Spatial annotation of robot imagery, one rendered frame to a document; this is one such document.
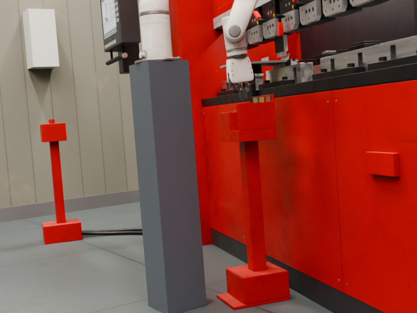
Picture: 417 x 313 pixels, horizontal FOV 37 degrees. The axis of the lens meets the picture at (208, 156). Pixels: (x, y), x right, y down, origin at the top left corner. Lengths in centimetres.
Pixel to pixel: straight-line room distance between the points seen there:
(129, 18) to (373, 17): 143
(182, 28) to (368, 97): 188
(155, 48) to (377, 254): 114
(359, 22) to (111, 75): 314
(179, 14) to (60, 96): 227
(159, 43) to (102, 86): 343
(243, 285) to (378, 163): 83
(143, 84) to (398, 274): 118
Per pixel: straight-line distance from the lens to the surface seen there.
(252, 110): 244
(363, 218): 212
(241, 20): 238
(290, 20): 275
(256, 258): 257
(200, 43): 371
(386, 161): 193
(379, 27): 316
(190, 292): 253
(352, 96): 211
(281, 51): 293
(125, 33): 374
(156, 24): 248
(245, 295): 251
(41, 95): 567
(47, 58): 552
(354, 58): 233
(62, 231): 428
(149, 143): 243
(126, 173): 594
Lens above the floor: 77
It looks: 4 degrees down
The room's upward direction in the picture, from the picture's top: 4 degrees counter-clockwise
